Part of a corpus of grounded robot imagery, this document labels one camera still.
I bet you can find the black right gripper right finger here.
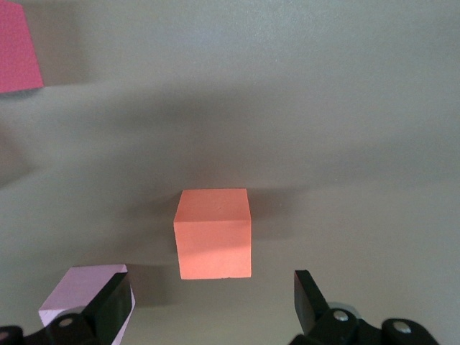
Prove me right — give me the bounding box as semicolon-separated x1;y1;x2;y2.
289;270;441;345

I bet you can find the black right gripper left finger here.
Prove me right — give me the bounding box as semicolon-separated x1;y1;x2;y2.
0;271;134;345

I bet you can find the orange foam cube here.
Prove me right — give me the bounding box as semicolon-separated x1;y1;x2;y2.
173;188;253;281

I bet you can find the red foam cube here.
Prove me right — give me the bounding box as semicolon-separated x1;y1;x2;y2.
0;0;45;95

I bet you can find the pink foam cube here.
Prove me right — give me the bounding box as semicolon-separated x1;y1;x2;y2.
38;264;137;342

